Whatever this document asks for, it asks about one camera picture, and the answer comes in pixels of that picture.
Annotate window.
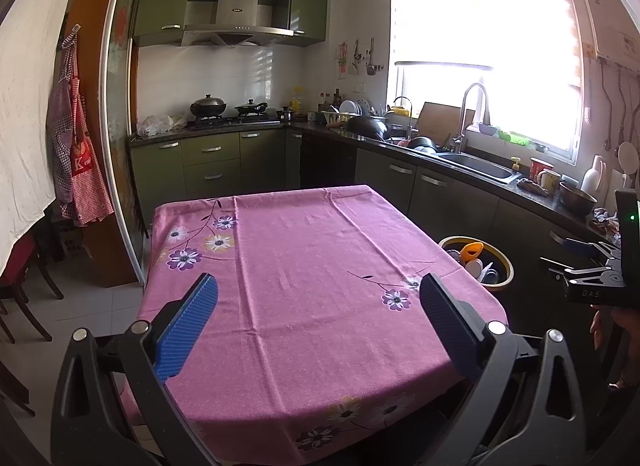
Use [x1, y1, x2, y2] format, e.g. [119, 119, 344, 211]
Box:
[387, 0, 587, 165]

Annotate black wok with lid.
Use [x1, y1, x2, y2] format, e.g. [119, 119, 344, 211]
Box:
[189, 93, 228, 119]

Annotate white hanging sheet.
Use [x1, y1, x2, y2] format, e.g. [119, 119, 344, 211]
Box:
[0, 0, 89, 257]

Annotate purple checkered apron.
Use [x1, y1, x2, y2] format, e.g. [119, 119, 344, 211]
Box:
[46, 28, 76, 219]

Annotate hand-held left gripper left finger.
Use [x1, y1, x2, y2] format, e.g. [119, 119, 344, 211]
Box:
[50, 273, 221, 466]

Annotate wooden cutting board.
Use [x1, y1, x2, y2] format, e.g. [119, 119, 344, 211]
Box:
[415, 101, 476, 147]

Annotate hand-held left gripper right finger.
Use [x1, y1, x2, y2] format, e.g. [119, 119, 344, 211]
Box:
[419, 273, 586, 466]

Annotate steel faucet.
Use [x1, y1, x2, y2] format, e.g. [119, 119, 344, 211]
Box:
[452, 82, 492, 153]

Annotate hanging kitchen utensils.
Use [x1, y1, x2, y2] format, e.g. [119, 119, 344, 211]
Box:
[337, 38, 384, 78]

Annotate large black wok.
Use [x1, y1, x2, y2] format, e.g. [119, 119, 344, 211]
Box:
[345, 114, 391, 142]

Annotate steel range hood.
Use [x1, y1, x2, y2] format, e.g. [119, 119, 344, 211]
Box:
[180, 0, 295, 48]

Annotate steel sink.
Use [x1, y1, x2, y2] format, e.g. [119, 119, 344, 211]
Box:
[438, 151, 522, 185]

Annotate person's right hand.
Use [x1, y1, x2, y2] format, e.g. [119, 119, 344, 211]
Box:
[590, 305, 640, 389]

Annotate metal bowl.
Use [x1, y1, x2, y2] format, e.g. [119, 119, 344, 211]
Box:
[558, 181, 599, 217]

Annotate white jug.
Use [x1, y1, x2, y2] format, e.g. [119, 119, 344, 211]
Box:
[580, 155, 606, 195]

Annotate pile of red snack packets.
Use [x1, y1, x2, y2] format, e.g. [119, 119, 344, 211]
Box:
[590, 207, 622, 241]

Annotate white plastic bag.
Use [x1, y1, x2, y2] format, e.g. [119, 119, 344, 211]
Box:
[137, 114, 189, 139]

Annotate gas stove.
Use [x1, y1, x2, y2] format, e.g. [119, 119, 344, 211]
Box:
[193, 115, 282, 128]

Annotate black bin with yellow rim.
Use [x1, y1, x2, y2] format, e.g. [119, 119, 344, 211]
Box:
[439, 236, 515, 293]

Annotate round white lid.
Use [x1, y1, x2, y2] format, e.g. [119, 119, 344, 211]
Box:
[618, 141, 640, 174]

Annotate red checkered apron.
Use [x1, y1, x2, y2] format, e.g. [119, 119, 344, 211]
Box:
[62, 38, 116, 225]

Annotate red cushioned wooden chair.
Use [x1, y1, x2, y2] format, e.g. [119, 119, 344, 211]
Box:
[0, 232, 64, 345]

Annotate pink floral tablecloth table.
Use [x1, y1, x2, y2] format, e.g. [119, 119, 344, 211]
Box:
[120, 184, 509, 453]

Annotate sliding glass door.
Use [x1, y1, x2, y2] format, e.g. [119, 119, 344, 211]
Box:
[99, 0, 152, 287]

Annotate orange plastic bottle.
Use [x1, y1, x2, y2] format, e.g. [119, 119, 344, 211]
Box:
[459, 241, 485, 265]

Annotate red mug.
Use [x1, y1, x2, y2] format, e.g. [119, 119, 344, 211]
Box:
[529, 158, 555, 185]

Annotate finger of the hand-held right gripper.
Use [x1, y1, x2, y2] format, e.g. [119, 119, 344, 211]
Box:
[562, 238, 622, 261]
[538, 257, 609, 281]

